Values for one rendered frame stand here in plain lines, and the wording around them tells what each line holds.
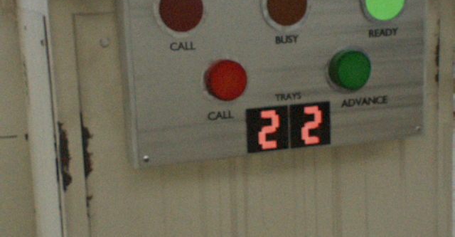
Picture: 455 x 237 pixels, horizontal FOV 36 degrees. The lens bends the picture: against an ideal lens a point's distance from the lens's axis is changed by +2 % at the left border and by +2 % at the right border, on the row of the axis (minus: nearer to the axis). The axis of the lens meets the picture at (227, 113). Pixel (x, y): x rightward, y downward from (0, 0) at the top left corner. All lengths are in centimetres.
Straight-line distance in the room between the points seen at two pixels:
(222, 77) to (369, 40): 12
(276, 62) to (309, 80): 3
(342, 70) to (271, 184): 11
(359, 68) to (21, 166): 80
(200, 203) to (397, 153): 18
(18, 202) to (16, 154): 8
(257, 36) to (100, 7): 12
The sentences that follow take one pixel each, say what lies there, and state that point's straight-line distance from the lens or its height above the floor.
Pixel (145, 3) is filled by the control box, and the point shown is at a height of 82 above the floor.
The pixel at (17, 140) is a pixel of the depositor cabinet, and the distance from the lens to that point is 122.
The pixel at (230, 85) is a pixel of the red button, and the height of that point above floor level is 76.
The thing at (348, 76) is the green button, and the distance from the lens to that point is 53.
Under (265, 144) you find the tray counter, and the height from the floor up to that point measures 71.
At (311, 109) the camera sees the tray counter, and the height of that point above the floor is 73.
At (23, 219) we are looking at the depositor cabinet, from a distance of 126.
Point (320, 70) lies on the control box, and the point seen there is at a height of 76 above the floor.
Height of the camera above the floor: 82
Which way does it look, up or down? 10 degrees down
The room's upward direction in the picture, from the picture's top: 2 degrees counter-clockwise
